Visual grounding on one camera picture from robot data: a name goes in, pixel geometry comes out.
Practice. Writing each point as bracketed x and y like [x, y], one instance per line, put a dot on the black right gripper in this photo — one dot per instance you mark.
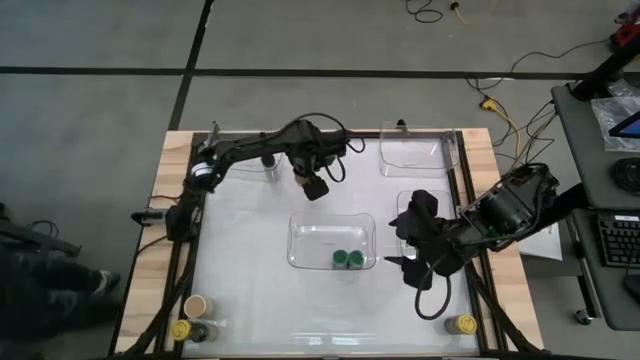
[435, 240]

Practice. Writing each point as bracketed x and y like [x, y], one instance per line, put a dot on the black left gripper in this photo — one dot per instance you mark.
[312, 159]

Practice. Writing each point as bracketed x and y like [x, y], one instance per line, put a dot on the black lid spice jar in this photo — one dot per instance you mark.
[269, 161]

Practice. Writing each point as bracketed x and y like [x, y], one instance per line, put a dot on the green oregano spice jar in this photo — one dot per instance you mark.
[356, 258]
[340, 258]

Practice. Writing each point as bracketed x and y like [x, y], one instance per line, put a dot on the yellow lid spice jar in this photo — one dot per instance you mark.
[462, 325]
[182, 330]

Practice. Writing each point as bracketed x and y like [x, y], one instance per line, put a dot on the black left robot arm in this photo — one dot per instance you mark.
[240, 150]

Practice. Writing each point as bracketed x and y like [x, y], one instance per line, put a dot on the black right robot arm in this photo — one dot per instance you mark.
[500, 210]

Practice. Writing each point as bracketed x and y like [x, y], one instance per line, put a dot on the small black mounted device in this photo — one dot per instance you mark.
[147, 216]
[400, 123]

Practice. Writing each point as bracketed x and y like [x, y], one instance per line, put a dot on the white paper sheet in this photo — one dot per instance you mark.
[542, 242]

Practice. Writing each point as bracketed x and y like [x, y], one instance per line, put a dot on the yellow power plug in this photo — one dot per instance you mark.
[489, 104]

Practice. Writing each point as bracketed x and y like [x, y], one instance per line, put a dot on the grey desk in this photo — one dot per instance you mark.
[575, 150]

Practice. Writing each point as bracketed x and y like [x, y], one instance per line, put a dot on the desk caster wheel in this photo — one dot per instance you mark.
[583, 316]

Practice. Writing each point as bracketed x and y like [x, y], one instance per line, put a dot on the black keyboard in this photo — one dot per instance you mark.
[620, 240]

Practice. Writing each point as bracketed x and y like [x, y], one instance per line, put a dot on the clear plastic bag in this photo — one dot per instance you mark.
[607, 115]

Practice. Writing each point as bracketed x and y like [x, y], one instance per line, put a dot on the black round object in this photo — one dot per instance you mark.
[629, 175]

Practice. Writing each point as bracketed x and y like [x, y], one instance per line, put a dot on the blue screen tablet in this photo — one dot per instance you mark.
[627, 125]

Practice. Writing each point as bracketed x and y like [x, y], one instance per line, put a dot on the black stand pole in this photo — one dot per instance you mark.
[605, 70]

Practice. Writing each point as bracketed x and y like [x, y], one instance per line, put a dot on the black stand base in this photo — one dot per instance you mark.
[40, 240]

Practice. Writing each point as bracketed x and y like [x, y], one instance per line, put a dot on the standing person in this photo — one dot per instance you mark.
[45, 290]

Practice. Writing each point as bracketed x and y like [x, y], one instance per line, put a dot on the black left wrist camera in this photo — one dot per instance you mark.
[316, 189]

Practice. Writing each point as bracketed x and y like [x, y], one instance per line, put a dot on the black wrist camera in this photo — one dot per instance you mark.
[414, 275]
[316, 189]

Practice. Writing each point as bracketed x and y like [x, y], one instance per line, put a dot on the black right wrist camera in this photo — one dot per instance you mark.
[414, 275]

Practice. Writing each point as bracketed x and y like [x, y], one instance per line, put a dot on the black table frame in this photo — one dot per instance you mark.
[370, 133]

